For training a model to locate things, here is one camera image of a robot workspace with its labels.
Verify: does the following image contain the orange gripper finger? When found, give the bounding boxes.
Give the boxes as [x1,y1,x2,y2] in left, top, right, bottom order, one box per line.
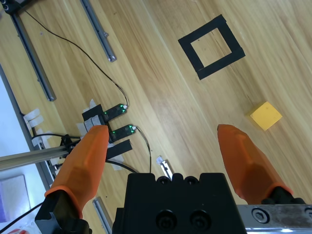
[35,125,110,234]
[216,124,305,206]

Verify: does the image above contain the yellow cube block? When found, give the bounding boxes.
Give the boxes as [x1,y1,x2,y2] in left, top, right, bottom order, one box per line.
[250,101,283,132]

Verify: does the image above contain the black tape strip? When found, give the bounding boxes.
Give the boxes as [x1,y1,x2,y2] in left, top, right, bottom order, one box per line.
[81,104,103,121]
[106,139,134,159]

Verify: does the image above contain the black dongle green lights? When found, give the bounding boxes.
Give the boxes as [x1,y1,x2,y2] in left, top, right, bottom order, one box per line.
[102,103,129,122]
[108,123,137,144]

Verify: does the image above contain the aluminium profile beam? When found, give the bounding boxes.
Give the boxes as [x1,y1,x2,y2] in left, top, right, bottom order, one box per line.
[0,143,82,173]

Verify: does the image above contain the black tape rectangle outline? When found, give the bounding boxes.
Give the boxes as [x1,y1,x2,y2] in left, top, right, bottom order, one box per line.
[177,14,246,80]

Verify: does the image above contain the black cable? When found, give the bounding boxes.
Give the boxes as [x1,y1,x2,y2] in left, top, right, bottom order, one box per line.
[0,203,43,231]
[106,159,141,174]
[36,133,82,147]

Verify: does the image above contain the short grey aluminium rail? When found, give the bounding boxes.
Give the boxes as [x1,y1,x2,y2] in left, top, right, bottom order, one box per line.
[156,156,174,180]
[92,196,113,234]

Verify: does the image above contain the thin black dongle wire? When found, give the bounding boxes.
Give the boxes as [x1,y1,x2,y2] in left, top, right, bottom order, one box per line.
[23,10,129,108]
[134,125,153,174]

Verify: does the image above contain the aluminium table edge frame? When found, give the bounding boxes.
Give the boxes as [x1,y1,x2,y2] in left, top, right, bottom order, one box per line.
[0,63,55,190]

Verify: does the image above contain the long grey aluminium rail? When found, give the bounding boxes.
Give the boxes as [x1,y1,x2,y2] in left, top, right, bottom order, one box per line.
[9,12,57,102]

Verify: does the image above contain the black camera bracket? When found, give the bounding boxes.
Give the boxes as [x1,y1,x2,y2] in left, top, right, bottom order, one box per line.
[0,0,20,16]

